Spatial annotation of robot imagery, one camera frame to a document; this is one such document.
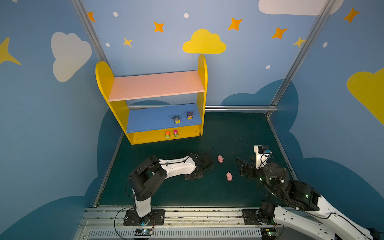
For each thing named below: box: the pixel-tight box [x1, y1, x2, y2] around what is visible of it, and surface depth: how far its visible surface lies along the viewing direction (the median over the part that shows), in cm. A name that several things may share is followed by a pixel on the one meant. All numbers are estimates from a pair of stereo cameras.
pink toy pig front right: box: [226, 171, 233, 182], surface depth 89 cm
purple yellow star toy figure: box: [186, 110, 194, 120], surface depth 98 cm
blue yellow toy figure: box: [172, 114, 181, 124], surface depth 95 cm
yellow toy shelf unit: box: [95, 54, 208, 145], surface depth 97 cm
